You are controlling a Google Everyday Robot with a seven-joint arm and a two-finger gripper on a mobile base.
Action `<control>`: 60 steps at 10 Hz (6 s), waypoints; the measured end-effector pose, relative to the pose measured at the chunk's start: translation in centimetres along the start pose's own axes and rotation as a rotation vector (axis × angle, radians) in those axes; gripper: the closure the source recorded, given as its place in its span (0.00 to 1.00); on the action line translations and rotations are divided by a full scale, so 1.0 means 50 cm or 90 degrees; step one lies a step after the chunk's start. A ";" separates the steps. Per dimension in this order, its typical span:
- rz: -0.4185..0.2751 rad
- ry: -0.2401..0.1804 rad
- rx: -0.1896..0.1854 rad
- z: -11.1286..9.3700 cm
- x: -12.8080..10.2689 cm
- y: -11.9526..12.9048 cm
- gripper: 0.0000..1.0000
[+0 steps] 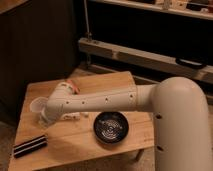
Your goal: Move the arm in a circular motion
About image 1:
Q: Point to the black round bowl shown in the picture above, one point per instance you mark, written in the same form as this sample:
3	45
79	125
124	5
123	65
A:
110	127

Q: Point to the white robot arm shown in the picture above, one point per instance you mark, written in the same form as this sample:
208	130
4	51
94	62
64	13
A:
182	135

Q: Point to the white plastic bottle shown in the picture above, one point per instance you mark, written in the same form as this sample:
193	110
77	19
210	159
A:
74	116

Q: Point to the black white striped box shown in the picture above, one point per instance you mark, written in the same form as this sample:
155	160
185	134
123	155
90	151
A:
29	146

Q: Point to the wooden low table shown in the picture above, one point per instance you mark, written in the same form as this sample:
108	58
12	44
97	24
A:
72	141

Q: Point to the metal vertical pole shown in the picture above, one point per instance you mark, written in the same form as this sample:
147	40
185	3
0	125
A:
88	32

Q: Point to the black handle on drawer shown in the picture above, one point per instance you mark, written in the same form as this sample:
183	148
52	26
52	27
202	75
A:
190	65

